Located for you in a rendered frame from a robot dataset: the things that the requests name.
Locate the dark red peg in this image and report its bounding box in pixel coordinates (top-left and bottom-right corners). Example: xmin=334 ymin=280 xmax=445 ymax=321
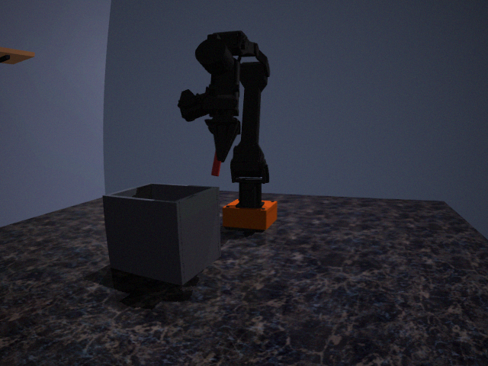
xmin=211 ymin=150 xmax=221 ymax=176

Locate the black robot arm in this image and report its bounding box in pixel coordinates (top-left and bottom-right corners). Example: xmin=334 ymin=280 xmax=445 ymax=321
xmin=178 ymin=30 xmax=270 ymax=208

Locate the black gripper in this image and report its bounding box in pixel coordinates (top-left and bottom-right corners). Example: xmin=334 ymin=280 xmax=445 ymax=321
xmin=200 ymin=79 xmax=241 ymax=162

